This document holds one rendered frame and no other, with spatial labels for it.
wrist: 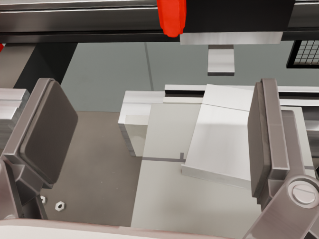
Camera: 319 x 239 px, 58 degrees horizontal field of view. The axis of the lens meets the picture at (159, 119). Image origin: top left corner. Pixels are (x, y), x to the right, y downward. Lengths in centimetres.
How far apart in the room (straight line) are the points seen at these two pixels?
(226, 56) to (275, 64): 148
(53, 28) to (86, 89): 119
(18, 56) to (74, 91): 116
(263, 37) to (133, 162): 27
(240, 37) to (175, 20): 12
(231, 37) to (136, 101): 17
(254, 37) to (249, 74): 150
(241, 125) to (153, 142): 10
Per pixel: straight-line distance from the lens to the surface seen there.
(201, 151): 32
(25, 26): 70
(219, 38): 31
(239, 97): 37
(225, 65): 40
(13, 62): 72
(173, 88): 38
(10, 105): 49
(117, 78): 184
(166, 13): 20
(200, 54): 191
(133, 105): 41
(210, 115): 35
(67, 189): 48
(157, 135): 34
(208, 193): 30
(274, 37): 32
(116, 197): 45
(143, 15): 59
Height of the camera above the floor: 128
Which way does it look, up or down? 54 degrees down
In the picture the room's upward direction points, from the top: 11 degrees counter-clockwise
